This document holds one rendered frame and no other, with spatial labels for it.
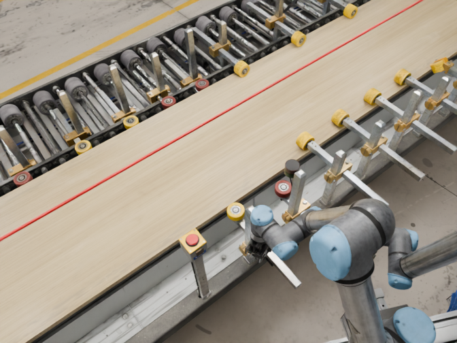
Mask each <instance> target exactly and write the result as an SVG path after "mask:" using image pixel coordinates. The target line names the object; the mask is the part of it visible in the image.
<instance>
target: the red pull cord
mask: <svg viewBox="0 0 457 343"><path fill-rule="evenodd" d="M421 1H423V0H419V1H417V2H415V3H413V4H412V5H410V6H408V7H406V8H405V9H403V10H401V11H399V12H397V13H396V14H394V15H392V16H391V17H389V18H387V19H385V20H383V21H381V22H380V23H378V24H376V25H375V26H373V27H371V28H370V29H367V30H366V31H364V32H362V33H361V34H359V35H357V36H355V37H353V38H352V39H350V40H348V41H346V42H345V43H343V44H341V45H340V46H337V47H336V48H334V49H332V50H330V51H329V52H327V53H325V54H323V55H322V56H319V57H318V58H316V59H314V60H313V61H311V62H309V63H308V64H306V65H304V66H302V67H300V68H298V69H297V70H295V71H293V72H292V73H290V74H288V75H287V76H284V77H283V78H281V79H279V80H278V81H276V82H274V83H273V84H270V85H268V86H267V87H265V88H263V89H262V90H260V91H258V92H257V93H254V94H253V95H251V96H249V97H247V98H246V99H244V100H242V101H240V102H239V103H237V104H235V105H233V106H231V107H230V108H228V109H226V110H225V111H223V112H221V113H219V114H217V115H215V116H214V117H212V118H210V119H209V120H206V121H205V122H203V123H201V124H200V125H198V126H196V127H195V128H193V129H191V130H189V131H187V132H185V133H184V134H182V135H180V136H179V137H177V138H175V139H174V140H171V141H170V142H168V143H166V144H164V145H163V146H161V147H159V148H157V149H156V150H154V151H152V152H150V153H149V154H147V155H145V156H143V157H142V158H140V159H138V160H136V161H134V162H133V163H131V164H129V165H127V166H126V167H123V168H122V169H120V170H118V171H117V172H115V173H113V174H112V175H110V176H108V177H106V178H104V179H102V180H101V181H99V182H98V183H96V184H94V185H92V186H90V187H88V188H87V189H85V190H83V191H82V192H80V193H78V194H76V195H74V196H73V197H71V198H69V199H67V200H66V201H64V202H62V203H60V204H58V205H57V206H55V207H53V208H51V209H50V210H48V211H46V212H44V213H43V214H40V215H39V216H37V217H35V218H34V219H32V220H30V221H29V222H27V223H25V224H23V225H21V226H19V227H18V228H16V229H15V230H13V231H11V232H9V233H7V234H5V235H4V236H2V237H0V241H2V240H4V239H5V238H8V237H9V236H11V235H13V234H15V233H16V232H18V231H20V230H21V229H24V228H25V227H27V226H29V225H30V224H32V223H34V222H35V221H38V220H39V219H41V218H43V217H44V216H46V215H48V214H49V213H51V212H53V211H55V210H57V209H58V208H60V207H62V206H64V205H65V204H67V203H69V202H70V201H73V200H74V199H76V198H78V197H79V196H81V195H83V194H85V193H87V192H88V191H90V190H92V189H93V188H95V187H97V186H99V185H100V184H102V183H104V182H106V181H107V180H109V179H111V178H113V177H114V176H117V175H118V174H120V173H122V172H123V171H125V170H127V169H128V168H130V167H132V166H134V165H136V164H137V163H139V162H141V161H142V160H144V159H146V158H148V157H150V156H151V155H153V154H155V153H156V152H158V151H160V150H162V149H163V148H166V147H167V146H169V145H171V144H172V143H174V142H176V141H178V140H180V139H181V138H183V137H185V136H186V135H188V134H190V133H192V132H193V131H195V130H197V129H199V128H200V127H202V126H204V125H206V124H207V123H210V122H211V121H213V120H215V119H216V118H218V117H220V116H221V115H223V114H225V113H227V112H229V111H230V110H232V109H234V108H236V107H237V106H239V105H241V104H243V103H244V102H246V101H248V100H249V99H251V98H253V97H255V96H257V95H259V94H260V93H262V92H264V91H265V90H267V89H269V88H271V87H272V86H274V85H276V84H278V83H279V82H281V81H283V80H285V79H286V78H288V77H290V76H292V75H293V74H295V73H297V72H298V71H300V70H302V69H304V68H306V67H307V66H309V65H311V64H313V63H315V62H316V61H318V60H320V59H322V58H323V57H325V56H327V55H328V54H330V53H332V52H334V51H336V50H337V49H339V48H341V47H342V46H344V45H346V44H348V43H350V42H351V41H353V40H355V39H356V38H358V37H360V36H362V35H364V34H365V33H367V32H369V31H371V30H372V29H374V28H376V27H378V26H380V25H381V24H383V23H385V22H386V21H388V20H390V19H391V18H394V17H395V16H397V15H399V14H400V13H402V12H404V11H405V10H408V9H409V8H411V7H413V6H415V5H416V4H418V3H420V2H421Z"/></svg>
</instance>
